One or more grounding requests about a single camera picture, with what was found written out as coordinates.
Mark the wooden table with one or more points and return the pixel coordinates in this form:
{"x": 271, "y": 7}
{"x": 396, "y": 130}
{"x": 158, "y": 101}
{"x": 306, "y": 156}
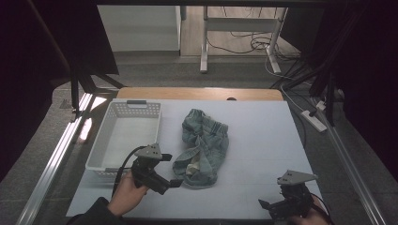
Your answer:
{"x": 187, "y": 93}

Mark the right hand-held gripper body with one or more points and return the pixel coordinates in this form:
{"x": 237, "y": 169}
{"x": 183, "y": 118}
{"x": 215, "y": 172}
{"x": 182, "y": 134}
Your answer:
{"x": 295, "y": 200}

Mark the person's left hand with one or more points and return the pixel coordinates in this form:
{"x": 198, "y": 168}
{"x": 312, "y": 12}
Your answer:
{"x": 126, "y": 195}

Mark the white perforated plastic basket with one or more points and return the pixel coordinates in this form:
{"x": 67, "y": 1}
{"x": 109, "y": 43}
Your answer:
{"x": 125, "y": 137}

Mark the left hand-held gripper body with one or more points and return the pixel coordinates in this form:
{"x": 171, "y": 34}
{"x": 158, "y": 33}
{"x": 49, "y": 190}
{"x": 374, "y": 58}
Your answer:
{"x": 147, "y": 175}

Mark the blue denim pants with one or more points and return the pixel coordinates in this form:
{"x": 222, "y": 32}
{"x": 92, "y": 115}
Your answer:
{"x": 206, "y": 146}

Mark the black table grommet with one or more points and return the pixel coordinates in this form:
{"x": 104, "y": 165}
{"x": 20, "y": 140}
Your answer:
{"x": 231, "y": 99}

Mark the person's right hand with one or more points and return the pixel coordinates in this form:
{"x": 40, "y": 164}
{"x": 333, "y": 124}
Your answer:
{"x": 316, "y": 217}

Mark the white desk frame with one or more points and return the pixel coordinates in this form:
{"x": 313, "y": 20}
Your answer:
{"x": 241, "y": 24}

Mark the small white power adapter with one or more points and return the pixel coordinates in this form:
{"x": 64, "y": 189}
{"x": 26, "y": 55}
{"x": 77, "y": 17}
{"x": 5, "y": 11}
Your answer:
{"x": 320, "y": 105}

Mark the white power strip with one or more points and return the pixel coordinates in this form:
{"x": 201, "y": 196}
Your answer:
{"x": 314, "y": 122}

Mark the aluminium frame rail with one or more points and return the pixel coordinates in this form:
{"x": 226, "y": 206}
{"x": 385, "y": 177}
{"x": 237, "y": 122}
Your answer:
{"x": 53, "y": 165}
{"x": 353, "y": 172}

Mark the white table mat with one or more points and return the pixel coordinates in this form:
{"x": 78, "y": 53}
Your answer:
{"x": 266, "y": 146}

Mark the white cabinet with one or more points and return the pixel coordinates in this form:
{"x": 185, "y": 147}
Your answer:
{"x": 140, "y": 28}

